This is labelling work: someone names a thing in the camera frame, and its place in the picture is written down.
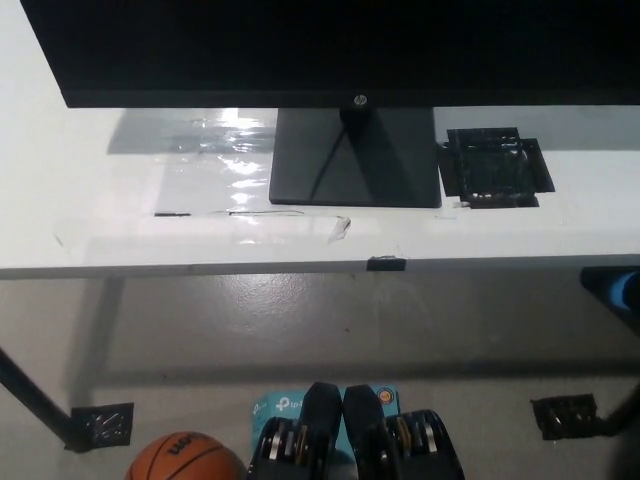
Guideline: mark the black tape piece desk edge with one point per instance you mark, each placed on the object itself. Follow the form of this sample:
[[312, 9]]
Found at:
[[386, 264]]

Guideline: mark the black tape square on desk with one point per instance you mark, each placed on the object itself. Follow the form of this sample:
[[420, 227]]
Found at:
[[495, 167]]

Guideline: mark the black HP computer monitor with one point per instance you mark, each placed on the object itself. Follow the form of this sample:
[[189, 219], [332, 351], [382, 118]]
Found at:
[[300, 50]]

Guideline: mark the white desk leg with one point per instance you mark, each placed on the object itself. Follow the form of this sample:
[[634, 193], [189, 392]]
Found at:
[[100, 340]]

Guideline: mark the crumpled clear tape scrap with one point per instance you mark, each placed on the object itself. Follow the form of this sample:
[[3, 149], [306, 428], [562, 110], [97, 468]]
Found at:
[[339, 230]]

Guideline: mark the clear plastic film sheet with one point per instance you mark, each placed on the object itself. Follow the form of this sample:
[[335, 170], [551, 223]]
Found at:
[[240, 150]]

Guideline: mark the thin black tape strip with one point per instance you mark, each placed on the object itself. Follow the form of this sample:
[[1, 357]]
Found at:
[[172, 215]]

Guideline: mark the teal tp-link cardboard box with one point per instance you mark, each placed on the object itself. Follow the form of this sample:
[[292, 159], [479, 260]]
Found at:
[[280, 404]]

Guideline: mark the orange basketball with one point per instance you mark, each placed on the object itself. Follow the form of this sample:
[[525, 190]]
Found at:
[[185, 462]]

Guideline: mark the black tape floor patch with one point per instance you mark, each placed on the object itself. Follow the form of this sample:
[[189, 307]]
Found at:
[[100, 425], [565, 417]]

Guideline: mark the black object with blue part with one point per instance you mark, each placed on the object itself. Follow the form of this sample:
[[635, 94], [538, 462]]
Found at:
[[612, 292]]

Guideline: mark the black slanted stand leg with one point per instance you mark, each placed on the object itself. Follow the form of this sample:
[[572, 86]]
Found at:
[[622, 410], [30, 395]]

